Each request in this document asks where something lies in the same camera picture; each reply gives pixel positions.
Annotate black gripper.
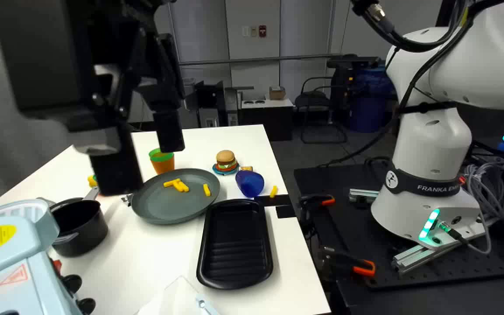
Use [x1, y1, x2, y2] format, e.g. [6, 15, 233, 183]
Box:
[83, 0, 188, 198]

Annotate light blue toy oven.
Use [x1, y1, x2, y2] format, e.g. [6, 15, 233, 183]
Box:
[0, 198, 223, 315]

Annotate grey round plate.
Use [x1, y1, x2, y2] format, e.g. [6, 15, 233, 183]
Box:
[130, 167, 223, 228]

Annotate black background device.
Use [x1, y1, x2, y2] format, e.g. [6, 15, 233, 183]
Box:
[191, 81, 230, 128]

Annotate toy hamburger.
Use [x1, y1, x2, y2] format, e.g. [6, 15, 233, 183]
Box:
[214, 149, 240, 174]

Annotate small teal plate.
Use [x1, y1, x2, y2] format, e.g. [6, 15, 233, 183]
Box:
[212, 163, 242, 177]

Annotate black toy pot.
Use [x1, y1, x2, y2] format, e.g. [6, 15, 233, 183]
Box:
[50, 198, 111, 260]

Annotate blue plastic cup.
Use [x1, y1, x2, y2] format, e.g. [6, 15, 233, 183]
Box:
[235, 169, 267, 198]

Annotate dark cabinet with white top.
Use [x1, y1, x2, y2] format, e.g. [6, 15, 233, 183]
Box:
[237, 95, 296, 142]

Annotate black ridged baking tray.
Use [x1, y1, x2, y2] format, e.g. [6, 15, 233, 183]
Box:
[197, 198, 275, 293]

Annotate small cardboard box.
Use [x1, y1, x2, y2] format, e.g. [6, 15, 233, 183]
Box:
[268, 85, 288, 102]

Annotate black chair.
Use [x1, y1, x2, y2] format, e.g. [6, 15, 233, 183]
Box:
[295, 76, 349, 146]

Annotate black orange clamp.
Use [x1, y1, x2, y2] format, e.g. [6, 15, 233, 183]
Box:
[300, 193, 338, 214]
[321, 246, 379, 281]

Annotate blue barrel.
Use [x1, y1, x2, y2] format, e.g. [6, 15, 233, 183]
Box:
[345, 65, 398, 134]

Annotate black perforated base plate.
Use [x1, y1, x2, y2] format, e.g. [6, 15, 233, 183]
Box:
[291, 165, 504, 315]

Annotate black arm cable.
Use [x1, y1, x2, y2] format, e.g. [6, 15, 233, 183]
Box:
[349, 0, 499, 116]

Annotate aluminium rail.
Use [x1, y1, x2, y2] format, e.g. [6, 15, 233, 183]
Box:
[393, 223, 489, 275]

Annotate grey cable bundle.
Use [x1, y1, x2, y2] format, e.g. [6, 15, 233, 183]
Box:
[463, 158, 504, 258]

